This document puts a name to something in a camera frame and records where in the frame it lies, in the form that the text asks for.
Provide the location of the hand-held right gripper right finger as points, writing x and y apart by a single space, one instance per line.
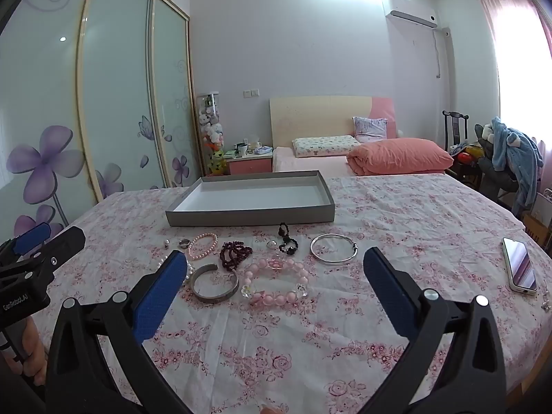
388 297

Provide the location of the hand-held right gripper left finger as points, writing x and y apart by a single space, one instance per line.
159 297

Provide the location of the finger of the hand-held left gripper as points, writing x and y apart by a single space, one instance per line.
30 235
64 241

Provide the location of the engraved silver cuff bangle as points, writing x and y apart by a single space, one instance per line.
215 297

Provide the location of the thin silver bangle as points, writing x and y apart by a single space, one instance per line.
320 258

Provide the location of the grey cardboard tray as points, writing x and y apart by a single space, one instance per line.
250 215

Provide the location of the person's left hand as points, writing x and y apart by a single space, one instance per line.
34 353

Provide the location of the smartphone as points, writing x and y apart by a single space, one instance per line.
519 265

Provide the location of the orange pillow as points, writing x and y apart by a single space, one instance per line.
396 157

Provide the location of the sliding door wardrobe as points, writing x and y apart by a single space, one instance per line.
120 95

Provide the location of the pink nightstand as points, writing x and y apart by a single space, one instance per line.
248 166

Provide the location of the grey swivel chair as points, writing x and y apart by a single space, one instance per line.
496 177

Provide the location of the white floral pillow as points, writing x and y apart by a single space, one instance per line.
323 146

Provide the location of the white mug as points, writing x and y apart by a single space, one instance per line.
242 151

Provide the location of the purple and white pillow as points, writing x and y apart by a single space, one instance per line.
371 129

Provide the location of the plush toy display tube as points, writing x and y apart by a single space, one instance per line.
211 129

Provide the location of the black wooden chair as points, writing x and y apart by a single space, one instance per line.
455 131

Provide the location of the blue fleece garment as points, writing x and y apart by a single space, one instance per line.
517 155

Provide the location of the bed with cream headboard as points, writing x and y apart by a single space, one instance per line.
315 116

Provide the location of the pink curtain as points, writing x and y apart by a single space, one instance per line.
491 30

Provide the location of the white air conditioner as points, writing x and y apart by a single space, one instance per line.
409 11

